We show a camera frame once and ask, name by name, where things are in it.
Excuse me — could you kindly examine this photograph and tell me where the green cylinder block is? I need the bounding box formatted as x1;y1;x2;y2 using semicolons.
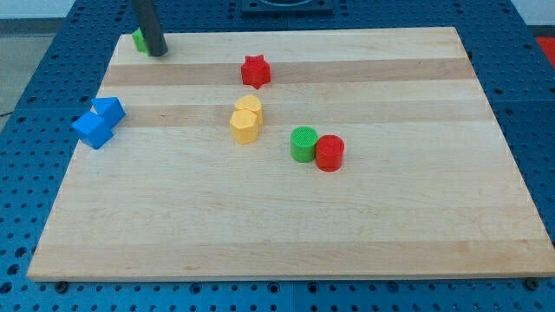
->
290;126;319;163

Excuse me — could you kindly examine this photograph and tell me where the wooden board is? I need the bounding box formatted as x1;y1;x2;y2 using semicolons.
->
28;27;554;282

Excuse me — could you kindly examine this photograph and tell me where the yellow hexagon block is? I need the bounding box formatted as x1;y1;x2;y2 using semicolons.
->
230;109;259;144

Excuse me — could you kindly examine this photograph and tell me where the red cylinder block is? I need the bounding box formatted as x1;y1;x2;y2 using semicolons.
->
315;134;345;172

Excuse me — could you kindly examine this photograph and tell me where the red star block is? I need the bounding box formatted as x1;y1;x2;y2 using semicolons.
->
240;55;271;89

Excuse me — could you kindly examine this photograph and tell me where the blue triangle block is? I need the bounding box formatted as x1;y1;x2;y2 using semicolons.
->
91;97;126;127

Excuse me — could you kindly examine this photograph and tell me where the green block behind rod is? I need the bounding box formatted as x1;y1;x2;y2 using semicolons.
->
132;28;149;55

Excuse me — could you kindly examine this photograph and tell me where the blue cube block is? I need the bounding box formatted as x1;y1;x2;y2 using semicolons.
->
72;111;113;150

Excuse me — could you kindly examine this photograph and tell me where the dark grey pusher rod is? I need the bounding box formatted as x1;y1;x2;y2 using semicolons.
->
131;0;168;57

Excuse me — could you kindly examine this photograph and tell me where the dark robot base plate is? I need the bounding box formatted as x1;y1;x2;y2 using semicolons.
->
239;0;334;15

